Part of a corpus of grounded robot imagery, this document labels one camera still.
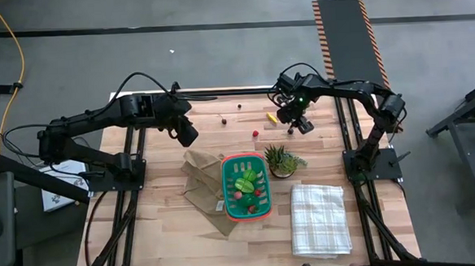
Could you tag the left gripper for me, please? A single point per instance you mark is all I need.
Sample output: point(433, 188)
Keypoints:
point(171, 110)

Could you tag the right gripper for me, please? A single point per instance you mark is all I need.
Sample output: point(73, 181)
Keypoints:
point(296, 97)

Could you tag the yellow toy piece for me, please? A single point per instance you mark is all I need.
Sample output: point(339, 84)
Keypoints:
point(272, 118)

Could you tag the round light green toy fruit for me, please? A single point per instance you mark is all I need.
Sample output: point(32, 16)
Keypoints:
point(249, 175)

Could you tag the bright red toy cherry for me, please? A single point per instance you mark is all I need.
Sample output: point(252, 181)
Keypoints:
point(257, 192)

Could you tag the yellow-green toy vegetable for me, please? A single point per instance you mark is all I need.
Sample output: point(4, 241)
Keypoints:
point(244, 186)

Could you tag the red toy strawberry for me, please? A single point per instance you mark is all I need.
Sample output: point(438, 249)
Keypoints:
point(252, 209)

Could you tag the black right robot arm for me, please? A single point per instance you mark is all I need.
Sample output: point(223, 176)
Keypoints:
point(349, 88)

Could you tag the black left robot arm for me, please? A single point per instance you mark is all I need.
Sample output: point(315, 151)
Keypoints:
point(94, 116)

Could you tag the succulent in black pot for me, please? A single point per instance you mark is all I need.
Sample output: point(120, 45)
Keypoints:
point(282, 163)

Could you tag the red toy raspberry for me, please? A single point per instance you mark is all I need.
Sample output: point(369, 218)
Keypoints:
point(255, 133)

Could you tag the dark red toy cherry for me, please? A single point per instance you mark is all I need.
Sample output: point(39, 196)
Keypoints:
point(224, 121)

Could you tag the tan folded cloth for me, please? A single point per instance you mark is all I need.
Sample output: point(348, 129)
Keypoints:
point(201, 171)

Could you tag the green basket with orange rim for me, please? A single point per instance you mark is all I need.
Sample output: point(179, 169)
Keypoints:
point(228, 178)

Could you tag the white plaid towel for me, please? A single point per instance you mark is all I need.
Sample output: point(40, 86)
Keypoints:
point(319, 222)

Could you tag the white cloth label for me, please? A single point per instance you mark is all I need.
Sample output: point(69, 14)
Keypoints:
point(220, 206)

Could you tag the white printed box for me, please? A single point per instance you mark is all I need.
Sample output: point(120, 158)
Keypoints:
point(57, 195)

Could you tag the black diagonal beam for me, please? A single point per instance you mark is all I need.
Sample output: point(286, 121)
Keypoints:
point(28, 172)

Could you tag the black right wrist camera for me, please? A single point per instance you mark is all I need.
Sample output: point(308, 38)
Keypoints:
point(304, 125)

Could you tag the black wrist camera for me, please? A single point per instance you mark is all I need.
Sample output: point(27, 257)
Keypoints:
point(304, 125)
point(188, 132)

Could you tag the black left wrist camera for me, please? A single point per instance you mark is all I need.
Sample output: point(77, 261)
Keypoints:
point(188, 132)

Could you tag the black aluminium table frame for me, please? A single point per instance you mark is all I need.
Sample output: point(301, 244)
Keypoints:
point(239, 91)

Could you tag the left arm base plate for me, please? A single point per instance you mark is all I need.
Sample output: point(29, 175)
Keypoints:
point(102, 185)

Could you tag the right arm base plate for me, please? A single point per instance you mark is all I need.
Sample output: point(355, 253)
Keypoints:
point(386, 170)

